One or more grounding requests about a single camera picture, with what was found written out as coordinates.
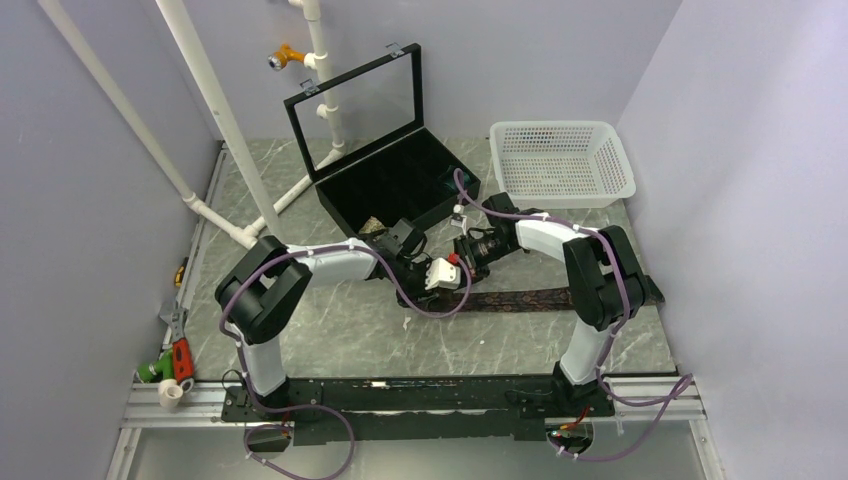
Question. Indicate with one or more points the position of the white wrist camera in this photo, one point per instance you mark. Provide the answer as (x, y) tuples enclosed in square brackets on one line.
[(442, 274), (458, 218)]

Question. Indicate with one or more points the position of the white plastic mesh basket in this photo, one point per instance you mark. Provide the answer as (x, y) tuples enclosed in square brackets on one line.
[(561, 164)]

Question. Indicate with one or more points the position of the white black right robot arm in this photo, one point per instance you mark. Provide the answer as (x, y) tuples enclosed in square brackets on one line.
[(606, 283)]

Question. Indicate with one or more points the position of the rolled teal tie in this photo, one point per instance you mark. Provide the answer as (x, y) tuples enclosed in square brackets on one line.
[(467, 178)]

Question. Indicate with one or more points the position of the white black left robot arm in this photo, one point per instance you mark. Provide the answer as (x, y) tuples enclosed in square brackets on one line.
[(260, 294)]

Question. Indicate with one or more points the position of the aluminium table frame rail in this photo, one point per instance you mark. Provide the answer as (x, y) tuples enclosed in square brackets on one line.
[(630, 396)]

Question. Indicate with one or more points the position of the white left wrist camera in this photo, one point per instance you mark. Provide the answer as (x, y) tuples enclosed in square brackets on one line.
[(442, 274)]

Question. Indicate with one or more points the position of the green white pipe fitting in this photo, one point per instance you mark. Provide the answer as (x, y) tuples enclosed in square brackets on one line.
[(162, 373)]

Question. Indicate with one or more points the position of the black tie storage box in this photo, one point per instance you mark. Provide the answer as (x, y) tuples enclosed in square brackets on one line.
[(365, 145)]

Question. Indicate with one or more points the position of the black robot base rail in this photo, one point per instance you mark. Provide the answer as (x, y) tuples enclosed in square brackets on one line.
[(323, 410)]

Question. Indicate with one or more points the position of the rolled gold tie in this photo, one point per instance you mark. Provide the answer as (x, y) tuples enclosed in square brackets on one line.
[(372, 226)]

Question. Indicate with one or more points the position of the red handled clamp tool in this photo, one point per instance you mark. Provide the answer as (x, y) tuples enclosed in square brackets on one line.
[(181, 353)]

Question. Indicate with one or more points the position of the orange webcam on pipe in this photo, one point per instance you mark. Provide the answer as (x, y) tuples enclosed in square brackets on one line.
[(284, 55)]

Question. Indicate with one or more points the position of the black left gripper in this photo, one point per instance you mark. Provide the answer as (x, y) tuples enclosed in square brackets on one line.
[(420, 291)]

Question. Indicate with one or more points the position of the navy orange paisley tie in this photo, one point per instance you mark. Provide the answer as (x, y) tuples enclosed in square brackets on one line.
[(516, 301)]

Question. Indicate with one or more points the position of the white pvc pipe frame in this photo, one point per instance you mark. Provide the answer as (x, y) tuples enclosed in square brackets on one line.
[(201, 82)]

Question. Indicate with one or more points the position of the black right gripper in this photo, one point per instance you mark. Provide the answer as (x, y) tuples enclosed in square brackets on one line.
[(463, 244)]

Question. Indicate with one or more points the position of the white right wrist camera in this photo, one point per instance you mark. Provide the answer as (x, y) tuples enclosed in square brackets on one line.
[(458, 218)]

